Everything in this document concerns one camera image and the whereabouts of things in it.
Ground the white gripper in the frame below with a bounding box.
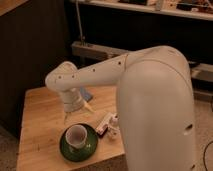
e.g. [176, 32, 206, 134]
[60, 88, 95, 123]

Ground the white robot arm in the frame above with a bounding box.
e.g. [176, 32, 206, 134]
[45, 46, 196, 171]

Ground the blue rectangular block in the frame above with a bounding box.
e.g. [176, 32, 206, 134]
[80, 88, 93, 102]

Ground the white cup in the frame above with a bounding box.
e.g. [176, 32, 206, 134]
[65, 124, 87, 149]

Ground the white red box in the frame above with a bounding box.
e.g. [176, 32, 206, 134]
[95, 113, 113, 135]

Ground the wooden table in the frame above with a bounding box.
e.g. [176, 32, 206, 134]
[16, 86, 128, 171]

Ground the green round plate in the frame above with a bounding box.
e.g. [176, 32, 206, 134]
[59, 123, 98, 162]

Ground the grey metal shelf beam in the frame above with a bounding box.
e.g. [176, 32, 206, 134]
[71, 41, 213, 83]

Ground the vertical metal pole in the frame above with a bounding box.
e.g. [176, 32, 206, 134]
[75, 0, 85, 45]

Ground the upper white shelf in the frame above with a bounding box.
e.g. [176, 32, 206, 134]
[70, 0, 213, 21]

